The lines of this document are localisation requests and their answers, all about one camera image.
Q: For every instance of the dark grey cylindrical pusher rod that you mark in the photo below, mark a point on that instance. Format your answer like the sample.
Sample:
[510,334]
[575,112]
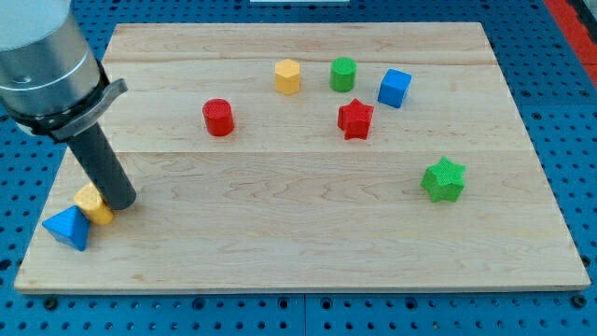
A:
[99,161]

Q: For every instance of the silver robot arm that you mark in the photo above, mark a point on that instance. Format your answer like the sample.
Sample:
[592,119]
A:
[53,85]

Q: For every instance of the yellow hexagon block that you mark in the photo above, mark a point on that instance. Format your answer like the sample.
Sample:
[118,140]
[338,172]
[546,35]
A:
[287,76]

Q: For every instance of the yellow pentagon block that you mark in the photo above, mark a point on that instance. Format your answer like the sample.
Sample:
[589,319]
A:
[91,203]

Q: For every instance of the blue triangle block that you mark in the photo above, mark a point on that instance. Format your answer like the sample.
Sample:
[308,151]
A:
[69,227]

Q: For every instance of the red cylinder block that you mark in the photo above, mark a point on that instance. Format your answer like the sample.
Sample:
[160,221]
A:
[218,117]

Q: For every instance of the wooden board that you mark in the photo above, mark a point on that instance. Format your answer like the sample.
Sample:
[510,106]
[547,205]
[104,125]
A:
[284,203]

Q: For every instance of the green cylinder block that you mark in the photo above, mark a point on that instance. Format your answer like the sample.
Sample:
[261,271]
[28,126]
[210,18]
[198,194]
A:
[342,74]

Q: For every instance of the red star block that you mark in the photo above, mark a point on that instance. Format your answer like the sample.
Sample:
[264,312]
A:
[354,119]

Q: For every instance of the blue cube block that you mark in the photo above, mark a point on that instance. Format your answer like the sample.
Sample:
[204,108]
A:
[394,87]

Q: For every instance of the green star block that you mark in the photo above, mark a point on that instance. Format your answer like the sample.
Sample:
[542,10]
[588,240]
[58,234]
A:
[444,180]

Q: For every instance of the red strip at corner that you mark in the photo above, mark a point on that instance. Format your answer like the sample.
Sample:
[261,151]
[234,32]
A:
[579,29]

